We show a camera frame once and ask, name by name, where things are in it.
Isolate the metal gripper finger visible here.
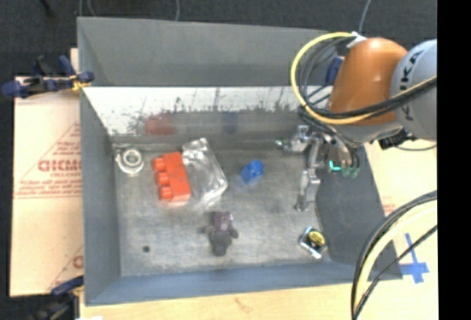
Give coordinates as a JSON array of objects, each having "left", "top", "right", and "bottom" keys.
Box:
[
  {"left": 275, "top": 125, "right": 311, "bottom": 156},
  {"left": 293, "top": 169, "right": 322, "bottom": 213}
]

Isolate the blue plastic cup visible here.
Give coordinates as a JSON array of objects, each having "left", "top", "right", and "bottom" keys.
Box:
[{"left": 240, "top": 160, "right": 265, "bottom": 187}]

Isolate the yellow and black tape measure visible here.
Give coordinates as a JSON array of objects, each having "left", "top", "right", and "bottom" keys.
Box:
[{"left": 298, "top": 226, "right": 329, "bottom": 260}]

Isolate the clear plastic box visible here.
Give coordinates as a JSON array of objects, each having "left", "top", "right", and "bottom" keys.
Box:
[{"left": 181, "top": 137, "right": 230, "bottom": 210}]

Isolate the purple toy animal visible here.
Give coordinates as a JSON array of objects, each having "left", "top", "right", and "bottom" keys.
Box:
[{"left": 200, "top": 210, "right": 240, "bottom": 257}]

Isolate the orange toy building block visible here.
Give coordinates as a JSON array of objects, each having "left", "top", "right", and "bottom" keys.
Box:
[{"left": 152, "top": 152, "right": 193, "bottom": 207}]

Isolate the grey metal bin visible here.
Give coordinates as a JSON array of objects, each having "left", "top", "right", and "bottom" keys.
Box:
[{"left": 76, "top": 16, "right": 403, "bottom": 307}]

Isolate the black cylinder on white bracket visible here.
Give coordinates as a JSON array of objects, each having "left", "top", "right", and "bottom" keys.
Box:
[{"left": 378, "top": 129, "right": 415, "bottom": 151}]

